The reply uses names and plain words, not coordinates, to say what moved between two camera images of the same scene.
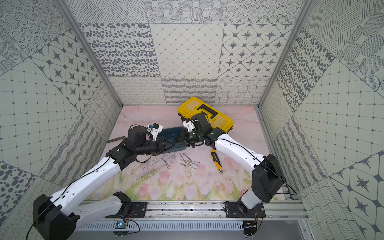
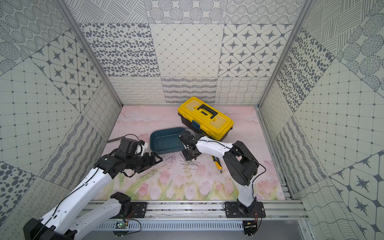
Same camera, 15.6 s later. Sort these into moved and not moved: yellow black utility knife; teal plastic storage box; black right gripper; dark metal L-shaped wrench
Moved: black right gripper
Not moved: teal plastic storage box; dark metal L-shaped wrench; yellow black utility knife
